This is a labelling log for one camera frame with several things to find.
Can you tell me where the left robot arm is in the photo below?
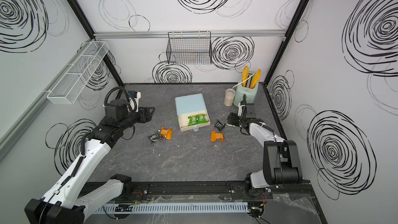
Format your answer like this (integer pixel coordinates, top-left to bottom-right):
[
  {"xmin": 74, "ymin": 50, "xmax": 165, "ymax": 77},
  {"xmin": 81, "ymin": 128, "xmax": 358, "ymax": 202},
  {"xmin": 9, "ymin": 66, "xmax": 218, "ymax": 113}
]
[{"xmin": 24, "ymin": 87, "xmax": 155, "ymax": 224}]

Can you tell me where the clear jar with oats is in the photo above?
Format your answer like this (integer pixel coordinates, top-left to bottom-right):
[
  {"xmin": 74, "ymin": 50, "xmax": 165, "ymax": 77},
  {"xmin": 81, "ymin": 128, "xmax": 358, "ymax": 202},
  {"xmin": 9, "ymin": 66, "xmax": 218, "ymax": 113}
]
[{"xmin": 224, "ymin": 88, "xmax": 235, "ymax": 107}]

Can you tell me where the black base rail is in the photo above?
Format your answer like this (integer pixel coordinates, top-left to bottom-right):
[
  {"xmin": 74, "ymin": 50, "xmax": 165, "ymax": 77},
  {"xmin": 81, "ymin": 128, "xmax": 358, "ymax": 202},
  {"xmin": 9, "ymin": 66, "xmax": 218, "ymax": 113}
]
[{"xmin": 115, "ymin": 180, "xmax": 313, "ymax": 201}]

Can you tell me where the mint green toaster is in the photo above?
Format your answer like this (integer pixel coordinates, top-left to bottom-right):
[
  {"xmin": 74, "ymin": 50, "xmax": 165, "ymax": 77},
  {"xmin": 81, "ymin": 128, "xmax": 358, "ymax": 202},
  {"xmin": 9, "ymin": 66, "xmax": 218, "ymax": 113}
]
[{"xmin": 233, "ymin": 83, "xmax": 259, "ymax": 107}]

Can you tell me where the black cookie packet left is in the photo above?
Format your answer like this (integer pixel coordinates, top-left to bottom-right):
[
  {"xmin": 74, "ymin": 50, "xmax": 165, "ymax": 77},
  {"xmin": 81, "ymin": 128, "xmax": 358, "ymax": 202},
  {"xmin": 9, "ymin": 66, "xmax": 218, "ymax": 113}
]
[{"xmin": 148, "ymin": 133, "xmax": 161, "ymax": 143}]

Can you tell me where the white mesh wall shelf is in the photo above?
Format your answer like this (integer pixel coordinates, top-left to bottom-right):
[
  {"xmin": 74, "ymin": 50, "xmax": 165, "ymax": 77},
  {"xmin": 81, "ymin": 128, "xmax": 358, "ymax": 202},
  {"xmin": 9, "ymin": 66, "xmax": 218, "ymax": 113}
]
[{"xmin": 47, "ymin": 40, "xmax": 109, "ymax": 105}]

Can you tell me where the orange cookie packet left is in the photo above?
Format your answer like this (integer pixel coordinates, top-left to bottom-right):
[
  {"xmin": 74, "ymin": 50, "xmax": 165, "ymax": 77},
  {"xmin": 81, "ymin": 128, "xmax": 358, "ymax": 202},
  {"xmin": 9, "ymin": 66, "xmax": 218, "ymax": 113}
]
[{"xmin": 160, "ymin": 127, "xmax": 173, "ymax": 140}]

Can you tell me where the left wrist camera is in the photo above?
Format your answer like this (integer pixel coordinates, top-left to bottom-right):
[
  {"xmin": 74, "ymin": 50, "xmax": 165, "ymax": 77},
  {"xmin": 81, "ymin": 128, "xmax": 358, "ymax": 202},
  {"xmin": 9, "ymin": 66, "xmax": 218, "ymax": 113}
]
[{"xmin": 127, "ymin": 91, "xmax": 141, "ymax": 112}]

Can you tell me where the black cookie packet right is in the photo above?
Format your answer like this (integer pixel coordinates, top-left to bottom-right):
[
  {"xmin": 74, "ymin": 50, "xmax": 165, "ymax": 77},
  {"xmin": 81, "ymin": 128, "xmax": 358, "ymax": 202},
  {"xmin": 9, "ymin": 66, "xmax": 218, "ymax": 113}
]
[{"xmin": 215, "ymin": 120, "xmax": 226, "ymax": 132}]

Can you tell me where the orange cookie packet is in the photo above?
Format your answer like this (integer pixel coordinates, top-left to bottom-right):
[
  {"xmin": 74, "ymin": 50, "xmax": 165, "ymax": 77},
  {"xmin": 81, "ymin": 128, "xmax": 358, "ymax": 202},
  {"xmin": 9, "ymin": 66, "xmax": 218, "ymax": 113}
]
[
  {"xmin": 160, "ymin": 127, "xmax": 173, "ymax": 140},
  {"xmin": 210, "ymin": 131, "xmax": 224, "ymax": 142}
]

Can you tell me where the orange cookie packet right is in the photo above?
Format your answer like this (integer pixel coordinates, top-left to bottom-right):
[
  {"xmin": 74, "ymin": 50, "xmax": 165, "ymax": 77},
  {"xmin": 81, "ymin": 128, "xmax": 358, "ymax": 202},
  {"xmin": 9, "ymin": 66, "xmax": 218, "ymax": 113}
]
[{"xmin": 210, "ymin": 131, "xmax": 224, "ymax": 142}]

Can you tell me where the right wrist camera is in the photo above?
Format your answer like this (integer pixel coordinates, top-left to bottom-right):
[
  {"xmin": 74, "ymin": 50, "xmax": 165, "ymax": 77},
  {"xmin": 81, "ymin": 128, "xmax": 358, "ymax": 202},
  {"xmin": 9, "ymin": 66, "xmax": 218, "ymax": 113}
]
[{"xmin": 238, "ymin": 94, "xmax": 247, "ymax": 117}]

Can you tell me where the white slotted cable duct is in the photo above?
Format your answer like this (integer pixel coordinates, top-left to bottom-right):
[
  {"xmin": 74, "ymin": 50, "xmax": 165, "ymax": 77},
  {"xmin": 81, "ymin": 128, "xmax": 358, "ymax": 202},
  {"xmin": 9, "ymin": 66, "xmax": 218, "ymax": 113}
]
[{"xmin": 94, "ymin": 202, "xmax": 250, "ymax": 215}]

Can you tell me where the black wire wall basket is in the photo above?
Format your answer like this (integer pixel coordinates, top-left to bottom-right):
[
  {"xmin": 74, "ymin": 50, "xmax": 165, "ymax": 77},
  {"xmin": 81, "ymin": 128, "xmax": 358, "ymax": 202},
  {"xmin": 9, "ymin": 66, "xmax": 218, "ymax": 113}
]
[{"xmin": 166, "ymin": 31, "xmax": 212, "ymax": 65}]

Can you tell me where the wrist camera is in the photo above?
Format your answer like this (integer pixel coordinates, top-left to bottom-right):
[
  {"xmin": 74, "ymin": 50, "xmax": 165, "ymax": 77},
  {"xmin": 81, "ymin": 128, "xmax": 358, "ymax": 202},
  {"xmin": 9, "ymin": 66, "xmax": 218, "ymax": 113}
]
[
  {"xmin": 238, "ymin": 94, "xmax": 247, "ymax": 117},
  {"xmin": 127, "ymin": 91, "xmax": 141, "ymax": 112}
]

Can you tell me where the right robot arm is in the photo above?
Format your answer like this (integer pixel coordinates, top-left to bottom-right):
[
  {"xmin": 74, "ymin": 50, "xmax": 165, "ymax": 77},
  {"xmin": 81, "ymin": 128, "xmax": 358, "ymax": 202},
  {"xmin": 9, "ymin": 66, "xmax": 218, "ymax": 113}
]
[{"xmin": 227, "ymin": 113, "xmax": 303, "ymax": 188}]

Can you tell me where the light blue drawer box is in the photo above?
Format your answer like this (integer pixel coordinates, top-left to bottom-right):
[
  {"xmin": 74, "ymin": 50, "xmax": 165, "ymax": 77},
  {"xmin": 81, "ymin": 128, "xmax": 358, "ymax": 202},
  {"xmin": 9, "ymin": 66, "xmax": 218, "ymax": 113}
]
[{"xmin": 175, "ymin": 93, "xmax": 211, "ymax": 132}]

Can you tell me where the black cookie packet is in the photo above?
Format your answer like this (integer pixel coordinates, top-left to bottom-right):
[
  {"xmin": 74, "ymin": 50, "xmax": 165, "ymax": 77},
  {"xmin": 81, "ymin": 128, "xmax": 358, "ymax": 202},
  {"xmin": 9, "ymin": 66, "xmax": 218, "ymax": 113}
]
[
  {"xmin": 215, "ymin": 120, "xmax": 226, "ymax": 132},
  {"xmin": 148, "ymin": 133, "xmax": 161, "ymax": 143}
]

